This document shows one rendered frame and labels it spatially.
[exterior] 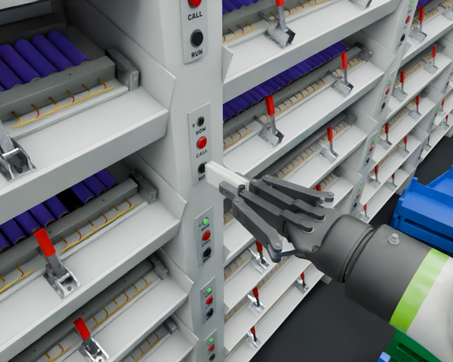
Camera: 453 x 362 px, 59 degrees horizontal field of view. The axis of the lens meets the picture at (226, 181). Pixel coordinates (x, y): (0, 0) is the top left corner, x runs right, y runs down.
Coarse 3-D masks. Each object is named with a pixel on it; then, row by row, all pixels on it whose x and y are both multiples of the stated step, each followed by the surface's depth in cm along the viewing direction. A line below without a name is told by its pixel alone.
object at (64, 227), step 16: (112, 192) 57; (128, 192) 58; (80, 208) 54; (96, 208) 55; (112, 208) 58; (128, 208) 58; (64, 224) 52; (80, 224) 54; (32, 240) 50; (64, 240) 52; (80, 240) 53; (0, 256) 48; (16, 256) 48; (32, 256) 51; (0, 272) 48
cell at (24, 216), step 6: (18, 216) 52; (24, 216) 52; (30, 216) 52; (18, 222) 52; (24, 222) 52; (30, 222) 52; (36, 222) 52; (24, 228) 52; (30, 228) 51; (36, 228) 52; (30, 234) 52
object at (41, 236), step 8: (32, 232) 45; (40, 232) 45; (40, 240) 45; (48, 240) 46; (40, 248) 46; (48, 248) 46; (48, 256) 46; (56, 256) 47; (56, 264) 48; (56, 272) 48; (64, 272) 49
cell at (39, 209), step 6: (42, 204) 54; (30, 210) 53; (36, 210) 53; (42, 210) 53; (48, 210) 54; (36, 216) 53; (42, 216) 53; (48, 216) 53; (42, 222) 53; (48, 222) 53
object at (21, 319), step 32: (128, 160) 62; (160, 192) 60; (96, 224) 56; (128, 224) 57; (160, 224) 59; (96, 256) 53; (128, 256) 54; (0, 288) 48; (32, 288) 49; (96, 288) 53; (0, 320) 46; (32, 320) 47; (0, 352) 44
